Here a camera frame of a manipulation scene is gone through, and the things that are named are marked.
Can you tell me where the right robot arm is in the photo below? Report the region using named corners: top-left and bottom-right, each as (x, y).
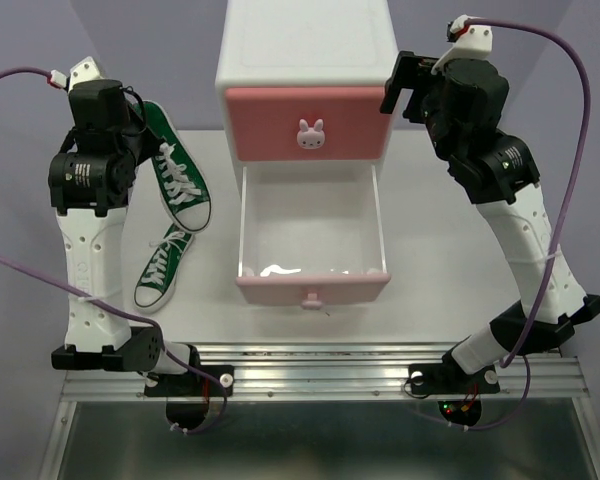
top-left (380, 51), bottom-right (600, 390)

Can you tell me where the green sneaker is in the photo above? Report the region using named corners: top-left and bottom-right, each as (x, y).
top-left (133, 224), bottom-right (195, 314)
top-left (134, 100), bottom-right (212, 236)

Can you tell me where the pink lower drawer knob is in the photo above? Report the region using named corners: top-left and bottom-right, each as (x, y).
top-left (301, 292), bottom-right (324, 311)

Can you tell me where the white shoe cabinet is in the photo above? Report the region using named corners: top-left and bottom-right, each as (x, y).
top-left (213, 0), bottom-right (399, 166)

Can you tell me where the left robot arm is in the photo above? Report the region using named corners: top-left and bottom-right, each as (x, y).
top-left (48, 79), bottom-right (203, 394)

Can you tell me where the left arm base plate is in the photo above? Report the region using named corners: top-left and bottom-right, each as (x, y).
top-left (144, 364), bottom-right (235, 398)

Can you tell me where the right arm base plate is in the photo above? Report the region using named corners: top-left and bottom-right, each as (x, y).
top-left (406, 363), bottom-right (500, 396)

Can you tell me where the aluminium rail frame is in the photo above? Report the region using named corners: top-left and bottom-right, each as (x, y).
top-left (37, 129), bottom-right (600, 480)

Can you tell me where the pink bunny drawer knob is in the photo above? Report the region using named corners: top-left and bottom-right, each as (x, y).
top-left (296, 118), bottom-right (326, 150)

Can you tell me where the light pink drawer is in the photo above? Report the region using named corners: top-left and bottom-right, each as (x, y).
top-left (236, 161), bottom-right (391, 307)

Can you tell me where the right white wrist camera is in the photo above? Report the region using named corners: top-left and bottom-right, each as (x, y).
top-left (431, 14), bottom-right (493, 74)

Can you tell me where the pink front drawer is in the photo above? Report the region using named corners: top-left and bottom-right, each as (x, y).
top-left (225, 86), bottom-right (392, 162)

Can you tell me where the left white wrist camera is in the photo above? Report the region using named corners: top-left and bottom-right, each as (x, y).
top-left (47, 56), bottom-right (105, 92)

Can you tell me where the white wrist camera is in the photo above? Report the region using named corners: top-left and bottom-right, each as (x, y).
top-left (47, 56), bottom-right (105, 92)
top-left (431, 14), bottom-right (493, 74)

